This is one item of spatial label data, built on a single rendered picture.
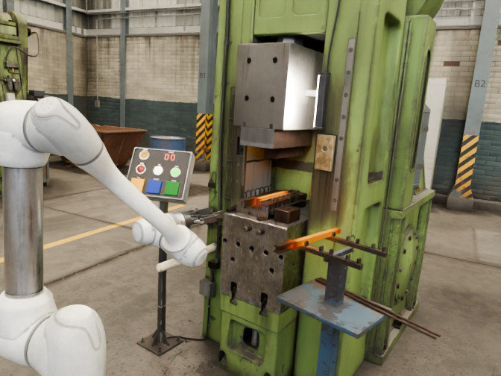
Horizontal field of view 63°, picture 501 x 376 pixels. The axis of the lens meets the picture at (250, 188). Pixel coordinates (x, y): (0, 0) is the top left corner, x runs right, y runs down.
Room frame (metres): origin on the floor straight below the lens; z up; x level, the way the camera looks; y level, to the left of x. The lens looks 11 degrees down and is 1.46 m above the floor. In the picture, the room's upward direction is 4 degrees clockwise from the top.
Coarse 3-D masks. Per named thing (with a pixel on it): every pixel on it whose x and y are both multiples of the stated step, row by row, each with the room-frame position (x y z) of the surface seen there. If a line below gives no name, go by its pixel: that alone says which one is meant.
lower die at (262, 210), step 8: (272, 192) 2.28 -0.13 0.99; (296, 192) 2.31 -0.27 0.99; (240, 200) 2.08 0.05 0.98; (264, 200) 2.03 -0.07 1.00; (280, 200) 2.09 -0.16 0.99; (288, 200) 2.14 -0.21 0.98; (296, 200) 2.21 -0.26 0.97; (304, 200) 2.30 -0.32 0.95; (240, 208) 2.07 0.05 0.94; (248, 208) 2.04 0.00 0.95; (256, 208) 2.01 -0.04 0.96; (264, 208) 1.99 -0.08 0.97; (256, 216) 2.01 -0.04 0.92; (264, 216) 1.98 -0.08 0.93; (272, 216) 2.01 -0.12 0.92
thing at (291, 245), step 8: (320, 232) 1.74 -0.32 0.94; (328, 232) 1.75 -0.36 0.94; (336, 232) 1.79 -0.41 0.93; (288, 240) 1.58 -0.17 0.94; (296, 240) 1.60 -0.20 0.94; (304, 240) 1.61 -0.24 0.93; (312, 240) 1.66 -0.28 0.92; (280, 248) 1.52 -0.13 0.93; (288, 248) 1.55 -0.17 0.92; (296, 248) 1.56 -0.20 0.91
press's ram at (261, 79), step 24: (240, 48) 2.10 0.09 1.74; (264, 48) 2.02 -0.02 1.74; (288, 48) 1.95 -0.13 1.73; (240, 72) 2.10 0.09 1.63; (264, 72) 2.02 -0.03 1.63; (288, 72) 1.95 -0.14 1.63; (312, 72) 2.15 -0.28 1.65; (240, 96) 2.09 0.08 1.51; (264, 96) 2.01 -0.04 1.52; (288, 96) 1.96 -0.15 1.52; (312, 96) 2.12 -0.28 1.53; (240, 120) 2.09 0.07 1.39; (264, 120) 2.01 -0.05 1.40; (288, 120) 1.98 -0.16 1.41; (312, 120) 2.20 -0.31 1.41
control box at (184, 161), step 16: (144, 160) 2.23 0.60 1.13; (160, 160) 2.22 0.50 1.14; (176, 160) 2.21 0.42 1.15; (192, 160) 2.24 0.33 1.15; (128, 176) 2.19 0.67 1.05; (144, 176) 2.18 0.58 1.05; (160, 176) 2.17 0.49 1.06; (176, 176) 2.16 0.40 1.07; (144, 192) 2.13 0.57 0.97; (160, 192) 2.12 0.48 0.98
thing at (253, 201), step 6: (276, 192) 2.20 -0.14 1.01; (282, 192) 2.21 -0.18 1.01; (288, 192) 2.26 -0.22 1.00; (246, 198) 1.95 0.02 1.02; (252, 198) 1.96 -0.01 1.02; (258, 198) 1.99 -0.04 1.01; (264, 198) 2.05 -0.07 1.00; (246, 204) 1.93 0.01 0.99; (252, 204) 1.98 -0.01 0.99; (258, 204) 1.99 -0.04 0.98
